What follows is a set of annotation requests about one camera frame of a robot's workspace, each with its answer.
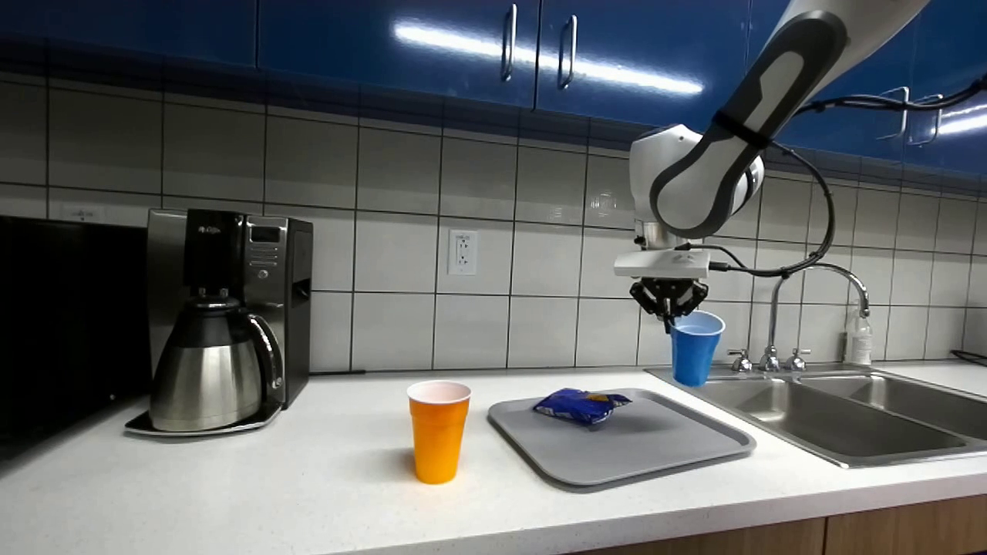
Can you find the black microwave oven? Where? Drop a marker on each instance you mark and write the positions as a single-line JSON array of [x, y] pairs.
[[71, 324]]

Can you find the black steel coffee maker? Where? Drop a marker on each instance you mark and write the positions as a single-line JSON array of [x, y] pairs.
[[228, 316]]

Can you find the orange plastic cup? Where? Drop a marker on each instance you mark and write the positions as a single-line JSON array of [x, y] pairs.
[[438, 423]]

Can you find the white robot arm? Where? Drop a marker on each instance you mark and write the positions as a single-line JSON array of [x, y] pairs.
[[693, 182]]

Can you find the clear soap bottle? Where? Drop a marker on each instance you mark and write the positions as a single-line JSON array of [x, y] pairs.
[[859, 339]]

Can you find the blue chip bag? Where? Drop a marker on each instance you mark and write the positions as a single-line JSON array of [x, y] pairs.
[[585, 408]]

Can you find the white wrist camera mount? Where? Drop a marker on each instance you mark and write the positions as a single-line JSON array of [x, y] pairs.
[[664, 263]]

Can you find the blue plastic cup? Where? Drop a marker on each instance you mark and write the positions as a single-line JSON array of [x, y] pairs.
[[695, 344]]

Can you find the chrome gooseneck faucet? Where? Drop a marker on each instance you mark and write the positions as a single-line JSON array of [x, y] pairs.
[[800, 331]]

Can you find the white wall outlet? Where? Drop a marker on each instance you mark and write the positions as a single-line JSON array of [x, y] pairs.
[[461, 250]]

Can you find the blue upper cabinets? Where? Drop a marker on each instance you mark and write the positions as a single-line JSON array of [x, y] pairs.
[[589, 68]]

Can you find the grey plastic tray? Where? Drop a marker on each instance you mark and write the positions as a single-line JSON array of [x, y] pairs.
[[641, 437]]

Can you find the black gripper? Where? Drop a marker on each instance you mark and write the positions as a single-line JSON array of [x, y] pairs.
[[666, 296]]

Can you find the stainless steel double sink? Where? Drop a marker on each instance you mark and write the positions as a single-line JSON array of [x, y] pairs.
[[856, 416]]

